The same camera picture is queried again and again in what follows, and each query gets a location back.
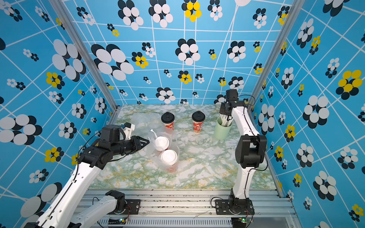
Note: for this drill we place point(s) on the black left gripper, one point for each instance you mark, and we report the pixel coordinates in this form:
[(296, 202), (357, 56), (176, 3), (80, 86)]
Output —
[(136, 140)]

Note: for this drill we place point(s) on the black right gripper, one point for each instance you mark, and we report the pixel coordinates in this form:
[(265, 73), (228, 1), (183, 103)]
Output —
[(222, 110)]

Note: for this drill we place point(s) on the translucent plastic carrier bag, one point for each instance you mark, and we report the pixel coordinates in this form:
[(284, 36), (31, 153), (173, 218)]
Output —
[(150, 149)]

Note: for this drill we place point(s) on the red cup white lid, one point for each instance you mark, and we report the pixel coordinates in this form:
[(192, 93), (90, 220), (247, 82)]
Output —
[(162, 143)]

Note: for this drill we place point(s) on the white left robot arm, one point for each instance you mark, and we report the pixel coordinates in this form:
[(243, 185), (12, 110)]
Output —
[(114, 140)]

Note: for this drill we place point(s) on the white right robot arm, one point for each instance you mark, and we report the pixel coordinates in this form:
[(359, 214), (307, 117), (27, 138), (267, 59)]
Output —
[(249, 153)]

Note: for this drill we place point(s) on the white paper straws bundle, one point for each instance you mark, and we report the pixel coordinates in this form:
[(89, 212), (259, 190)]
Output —
[(226, 120)]

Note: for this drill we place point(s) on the green straw holder cup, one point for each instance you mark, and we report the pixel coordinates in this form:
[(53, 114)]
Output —
[(221, 132)]

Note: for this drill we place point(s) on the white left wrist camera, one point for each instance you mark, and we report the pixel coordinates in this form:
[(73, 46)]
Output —
[(128, 130)]

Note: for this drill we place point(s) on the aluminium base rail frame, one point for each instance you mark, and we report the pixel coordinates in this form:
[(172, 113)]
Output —
[(195, 209)]

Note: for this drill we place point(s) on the aluminium right corner post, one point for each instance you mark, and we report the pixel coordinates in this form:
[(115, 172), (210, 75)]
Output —
[(283, 34)]

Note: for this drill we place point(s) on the aluminium corner post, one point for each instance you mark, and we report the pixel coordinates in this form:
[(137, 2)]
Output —
[(78, 42), (283, 34)]

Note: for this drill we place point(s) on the aluminium left corner post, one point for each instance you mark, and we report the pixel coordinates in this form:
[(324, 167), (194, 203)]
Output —
[(78, 42)]

